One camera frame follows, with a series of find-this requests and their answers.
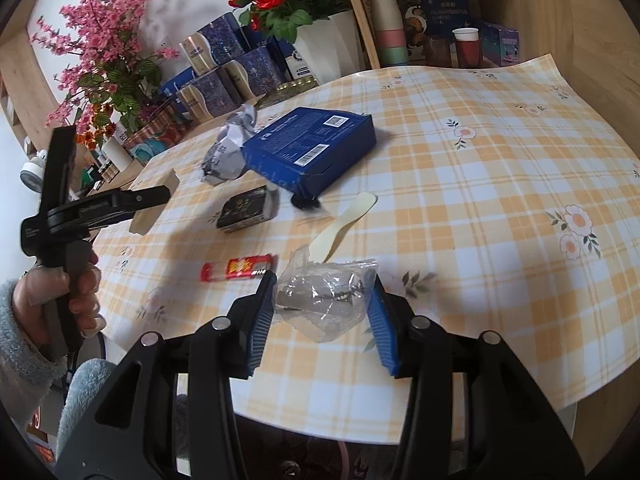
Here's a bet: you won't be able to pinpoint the pink blossom plant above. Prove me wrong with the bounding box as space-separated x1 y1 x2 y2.
30 0 179 150

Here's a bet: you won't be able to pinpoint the blue gold gift box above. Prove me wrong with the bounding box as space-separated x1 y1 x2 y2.
180 12 250 77
178 67 243 124
222 47 286 101

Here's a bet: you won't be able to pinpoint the blue gold gift box left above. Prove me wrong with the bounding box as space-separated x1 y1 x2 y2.
178 67 243 124

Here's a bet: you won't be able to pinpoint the black small tin box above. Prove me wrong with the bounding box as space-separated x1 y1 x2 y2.
216 185 279 233

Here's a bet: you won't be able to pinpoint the purple box on shelf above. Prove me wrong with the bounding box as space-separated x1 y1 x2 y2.
480 22 521 67

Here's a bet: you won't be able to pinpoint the white vase orange flowers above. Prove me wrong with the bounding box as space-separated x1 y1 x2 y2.
74 103 134 171

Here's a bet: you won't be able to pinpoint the striped woven basket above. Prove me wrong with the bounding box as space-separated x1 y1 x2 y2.
122 100 192 165

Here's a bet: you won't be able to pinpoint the red candy stick wrapper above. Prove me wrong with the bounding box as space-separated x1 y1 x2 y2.
200 254 274 283

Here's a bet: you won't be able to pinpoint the blue white carton box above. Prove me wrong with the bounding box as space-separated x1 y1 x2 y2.
274 39 312 80

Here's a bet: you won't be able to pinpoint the dark blue box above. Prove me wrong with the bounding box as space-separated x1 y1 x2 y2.
241 107 376 200

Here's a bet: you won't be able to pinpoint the blue gold gift box right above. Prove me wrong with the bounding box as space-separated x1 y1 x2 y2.
222 47 286 101

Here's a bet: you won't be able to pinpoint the white flower vase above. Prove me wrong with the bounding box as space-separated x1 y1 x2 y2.
294 10 364 84

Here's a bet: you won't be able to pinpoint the blue gold gift box upper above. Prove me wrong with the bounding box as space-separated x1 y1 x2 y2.
180 12 250 77

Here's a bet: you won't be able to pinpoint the gold blister tray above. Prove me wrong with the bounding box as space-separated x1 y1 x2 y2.
255 76 318 110

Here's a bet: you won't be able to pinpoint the dark glass cup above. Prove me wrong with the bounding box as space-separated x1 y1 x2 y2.
424 36 451 67

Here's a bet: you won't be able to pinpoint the white paper ball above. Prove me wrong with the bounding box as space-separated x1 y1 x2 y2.
201 104 257 185

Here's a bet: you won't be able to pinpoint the left hand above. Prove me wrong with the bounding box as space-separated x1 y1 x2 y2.
12 252 106 347

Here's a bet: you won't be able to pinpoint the wooden shelf unit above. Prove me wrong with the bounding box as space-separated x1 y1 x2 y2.
350 0 639 146

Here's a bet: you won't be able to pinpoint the yellow plaid tablecloth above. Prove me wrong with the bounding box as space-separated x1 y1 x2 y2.
92 53 640 444

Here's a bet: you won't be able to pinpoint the clear plastic wrapper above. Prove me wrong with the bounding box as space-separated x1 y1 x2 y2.
274 246 378 344

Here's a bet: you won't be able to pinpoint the red paper cup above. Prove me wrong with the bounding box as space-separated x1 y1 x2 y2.
452 27 483 68

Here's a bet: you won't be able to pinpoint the stack of pastel cups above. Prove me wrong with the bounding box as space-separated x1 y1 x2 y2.
370 0 408 66

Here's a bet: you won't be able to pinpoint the cream plastic spoon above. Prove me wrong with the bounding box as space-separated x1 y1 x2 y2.
309 192 378 263

